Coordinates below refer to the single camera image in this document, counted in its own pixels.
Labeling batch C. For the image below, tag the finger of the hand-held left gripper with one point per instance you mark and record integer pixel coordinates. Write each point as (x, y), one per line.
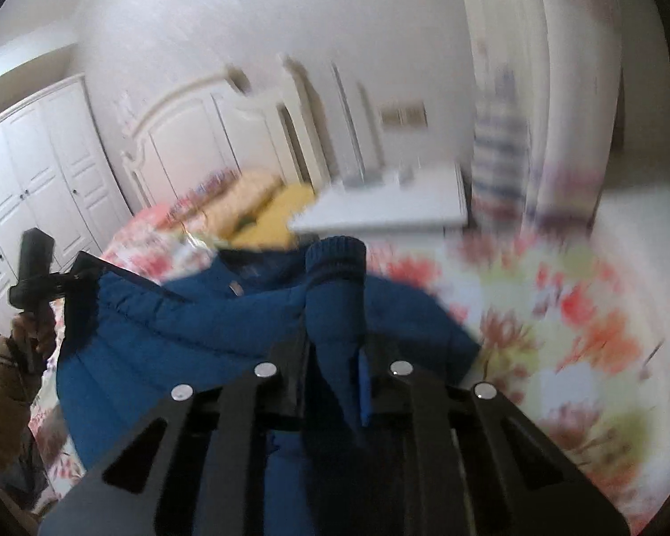
(86, 268)

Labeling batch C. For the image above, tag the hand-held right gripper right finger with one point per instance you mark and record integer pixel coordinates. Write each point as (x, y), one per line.
(365, 391)

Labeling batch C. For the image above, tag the white bed headboard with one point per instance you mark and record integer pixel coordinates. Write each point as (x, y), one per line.
(190, 134)

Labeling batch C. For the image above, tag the person's left forearm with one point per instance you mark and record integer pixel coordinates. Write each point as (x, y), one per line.
(3, 396)

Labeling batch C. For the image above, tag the white wardrobe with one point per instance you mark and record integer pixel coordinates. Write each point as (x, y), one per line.
(39, 178)

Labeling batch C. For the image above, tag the white mattress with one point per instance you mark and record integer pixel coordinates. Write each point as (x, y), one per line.
(636, 290)

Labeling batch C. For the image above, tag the yellow cloth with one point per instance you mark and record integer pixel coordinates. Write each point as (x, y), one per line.
(279, 212)

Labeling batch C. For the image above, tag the blue padded jacket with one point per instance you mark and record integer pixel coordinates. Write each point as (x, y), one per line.
(201, 324)

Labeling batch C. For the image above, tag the person's left hand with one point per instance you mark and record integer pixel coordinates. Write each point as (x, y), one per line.
(46, 335)

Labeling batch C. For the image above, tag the white nightstand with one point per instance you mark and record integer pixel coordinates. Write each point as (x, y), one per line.
(391, 206)

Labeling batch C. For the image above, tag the white patterned curtain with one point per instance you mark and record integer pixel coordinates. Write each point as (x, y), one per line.
(513, 95)

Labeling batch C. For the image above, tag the beige patterned pillow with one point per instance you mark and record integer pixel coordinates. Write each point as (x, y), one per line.
(251, 195)

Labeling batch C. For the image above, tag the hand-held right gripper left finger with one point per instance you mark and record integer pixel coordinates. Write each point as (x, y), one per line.
(290, 385)

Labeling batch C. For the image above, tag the tall white stand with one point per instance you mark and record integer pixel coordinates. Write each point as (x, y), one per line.
(363, 134)

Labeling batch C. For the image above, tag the floral bed sheet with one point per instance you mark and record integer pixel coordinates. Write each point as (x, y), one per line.
(564, 318)

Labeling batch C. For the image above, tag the wall switch plate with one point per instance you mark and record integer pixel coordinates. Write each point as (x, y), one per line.
(403, 115)

